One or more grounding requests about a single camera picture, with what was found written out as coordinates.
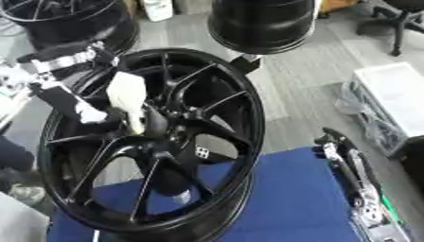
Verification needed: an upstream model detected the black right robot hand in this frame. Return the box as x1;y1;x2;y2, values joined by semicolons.
311;126;384;207

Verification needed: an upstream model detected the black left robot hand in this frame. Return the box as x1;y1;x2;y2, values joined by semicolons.
14;41;152;128

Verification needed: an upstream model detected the black wheel rim with spokes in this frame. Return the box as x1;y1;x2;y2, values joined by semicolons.
0;0;141;54

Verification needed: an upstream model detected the black spoked wheel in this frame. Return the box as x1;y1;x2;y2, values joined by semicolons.
36;47;267;242

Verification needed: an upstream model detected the black wheel barrel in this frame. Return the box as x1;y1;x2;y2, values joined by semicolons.
206;0;324;56

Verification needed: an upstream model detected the white plastic storage box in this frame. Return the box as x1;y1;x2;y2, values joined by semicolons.
334;61;424;156

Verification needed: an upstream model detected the white upright object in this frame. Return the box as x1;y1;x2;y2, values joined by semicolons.
139;0;176;23

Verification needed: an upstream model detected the black office chair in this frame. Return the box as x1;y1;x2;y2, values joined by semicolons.
354;0;424;58

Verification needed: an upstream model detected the black wheel stand bracket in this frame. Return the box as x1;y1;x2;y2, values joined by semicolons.
226;53;265;76

